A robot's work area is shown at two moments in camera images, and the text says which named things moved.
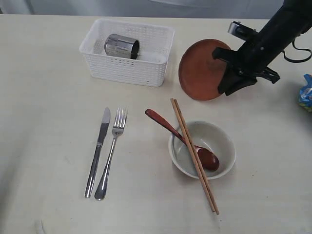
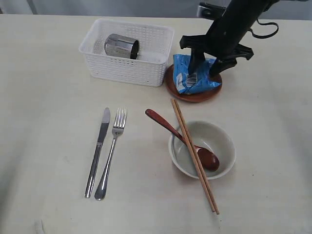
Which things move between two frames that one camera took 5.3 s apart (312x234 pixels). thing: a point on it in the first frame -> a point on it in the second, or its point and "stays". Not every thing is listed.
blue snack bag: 305,96 -> 194,83
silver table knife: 96,152 stays
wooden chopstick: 192,154 stays
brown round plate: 199,73 -> 204,95
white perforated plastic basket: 126,52 stays
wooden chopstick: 197,155 stays
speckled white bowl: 209,136 stays
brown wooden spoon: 207,160 stays
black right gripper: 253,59 -> 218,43
